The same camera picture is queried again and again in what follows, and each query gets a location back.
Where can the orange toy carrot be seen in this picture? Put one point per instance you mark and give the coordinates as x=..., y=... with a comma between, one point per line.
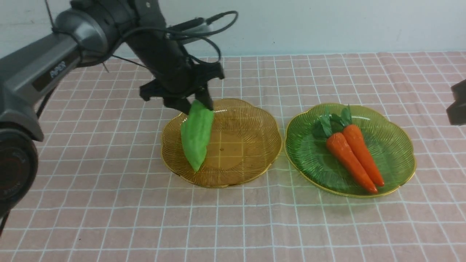
x=337, y=144
x=356, y=142

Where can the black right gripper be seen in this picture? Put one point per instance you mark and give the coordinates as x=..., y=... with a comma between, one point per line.
x=456, y=112

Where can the green toy cucumber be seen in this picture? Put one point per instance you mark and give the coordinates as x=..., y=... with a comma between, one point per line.
x=196, y=134

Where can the amber plastic plate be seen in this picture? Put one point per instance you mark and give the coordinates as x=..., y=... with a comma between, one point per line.
x=245, y=141

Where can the pink checkered tablecloth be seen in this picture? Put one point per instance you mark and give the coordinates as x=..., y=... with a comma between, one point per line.
x=103, y=194

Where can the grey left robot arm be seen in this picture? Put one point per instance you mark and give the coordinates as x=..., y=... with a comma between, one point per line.
x=181, y=58

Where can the green plastic plate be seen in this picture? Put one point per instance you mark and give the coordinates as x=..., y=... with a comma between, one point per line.
x=389, y=145

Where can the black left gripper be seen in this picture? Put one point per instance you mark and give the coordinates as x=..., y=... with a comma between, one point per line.
x=175, y=81

